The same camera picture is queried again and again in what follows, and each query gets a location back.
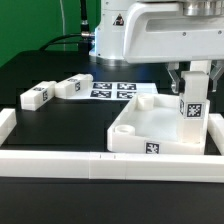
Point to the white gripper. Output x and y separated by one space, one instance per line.
173 31

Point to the white desk top tray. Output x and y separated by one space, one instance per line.
148 125

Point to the white right fence block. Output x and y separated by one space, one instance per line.
216 130

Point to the white fence block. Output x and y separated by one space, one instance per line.
216 130
7 123

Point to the white marker sheet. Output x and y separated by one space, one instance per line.
115 90

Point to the white front fence bar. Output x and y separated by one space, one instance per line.
118 166

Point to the white left fence block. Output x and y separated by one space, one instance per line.
7 123

